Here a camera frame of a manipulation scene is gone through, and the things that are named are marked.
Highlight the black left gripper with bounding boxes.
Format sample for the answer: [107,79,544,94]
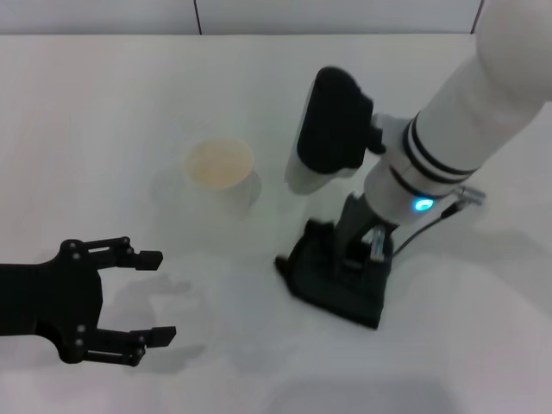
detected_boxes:
[0,235,178,368]

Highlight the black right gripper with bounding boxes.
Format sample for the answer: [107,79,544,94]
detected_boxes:
[334,191,394,279]

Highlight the dark blue rag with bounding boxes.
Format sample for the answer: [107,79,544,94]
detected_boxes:
[274,218,394,331]

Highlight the white plastic cup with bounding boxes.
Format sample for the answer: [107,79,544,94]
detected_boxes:
[183,136,263,221]

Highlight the right gripper connector cable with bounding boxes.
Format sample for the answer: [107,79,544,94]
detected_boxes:
[392,184,487,256]

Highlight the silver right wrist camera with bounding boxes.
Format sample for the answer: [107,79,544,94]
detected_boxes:
[284,66,387,198]

